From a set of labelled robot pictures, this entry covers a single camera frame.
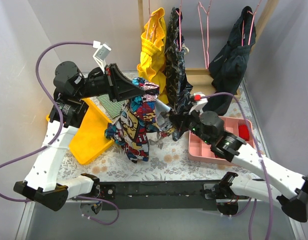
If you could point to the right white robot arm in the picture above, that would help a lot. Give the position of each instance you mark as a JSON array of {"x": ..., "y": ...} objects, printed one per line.
[{"x": 280, "y": 186}]

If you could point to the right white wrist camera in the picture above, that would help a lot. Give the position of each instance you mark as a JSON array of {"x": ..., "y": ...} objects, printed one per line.
[{"x": 198, "y": 101}]

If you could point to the pink hanger under yellow shorts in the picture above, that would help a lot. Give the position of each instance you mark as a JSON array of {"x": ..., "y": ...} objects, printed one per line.
[{"x": 151, "y": 24}]

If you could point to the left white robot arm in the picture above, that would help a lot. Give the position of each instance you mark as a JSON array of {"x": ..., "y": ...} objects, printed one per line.
[{"x": 43, "y": 188}]

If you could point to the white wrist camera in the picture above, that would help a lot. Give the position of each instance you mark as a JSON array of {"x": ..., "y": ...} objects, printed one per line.
[
  {"x": 198, "y": 101},
  {"x": 102, "y": 51}
]

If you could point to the green striped folded shirt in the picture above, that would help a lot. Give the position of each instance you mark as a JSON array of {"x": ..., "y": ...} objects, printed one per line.
[{"x": 112, "y": 108}]

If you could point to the pink hanger under navy shorts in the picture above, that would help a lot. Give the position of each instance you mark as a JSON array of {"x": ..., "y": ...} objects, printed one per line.
[{"x": 247, "y": 27}]

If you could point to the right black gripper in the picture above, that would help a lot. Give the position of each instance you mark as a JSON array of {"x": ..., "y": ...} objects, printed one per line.
[{"x": 183, "y": 120}]

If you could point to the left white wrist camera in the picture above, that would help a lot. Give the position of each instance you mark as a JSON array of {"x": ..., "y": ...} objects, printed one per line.
[{"x": 102, "y": 51}]

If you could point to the empty pink wire hanger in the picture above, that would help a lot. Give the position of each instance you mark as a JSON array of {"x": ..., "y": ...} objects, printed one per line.
[{"x": 205, "y": 35}]

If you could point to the yellow plastic tray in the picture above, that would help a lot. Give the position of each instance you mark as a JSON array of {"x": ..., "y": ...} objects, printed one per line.
[{"x": 91, "y": 135}]

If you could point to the yellow shorts on hanger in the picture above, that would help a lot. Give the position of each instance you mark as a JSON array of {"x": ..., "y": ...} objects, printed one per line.
[{"x": 152, "y": 58}]

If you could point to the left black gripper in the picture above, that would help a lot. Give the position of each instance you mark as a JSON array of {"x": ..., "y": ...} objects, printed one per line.
[{"x": 112, "y": 82}]

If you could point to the red folded cloth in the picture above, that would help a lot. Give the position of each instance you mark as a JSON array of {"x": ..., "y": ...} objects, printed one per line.
[{"x": 244, "y": 132}]

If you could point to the pink hanger under leaf shorts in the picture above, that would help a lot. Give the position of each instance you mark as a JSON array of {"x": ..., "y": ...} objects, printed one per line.
[{"x": 180, "y": 26}]

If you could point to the dark leaf print shorts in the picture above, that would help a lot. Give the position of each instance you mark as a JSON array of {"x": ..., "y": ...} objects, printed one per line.
[{"x": 177, "y": 86}]

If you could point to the colourful comic print shorts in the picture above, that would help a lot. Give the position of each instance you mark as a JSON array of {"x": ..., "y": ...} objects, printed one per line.
[{"x": 139, "y": 116}]

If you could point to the wooden clothes rack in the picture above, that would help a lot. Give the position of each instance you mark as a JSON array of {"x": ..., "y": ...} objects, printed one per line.
[{"x": 200, "y": 78}]

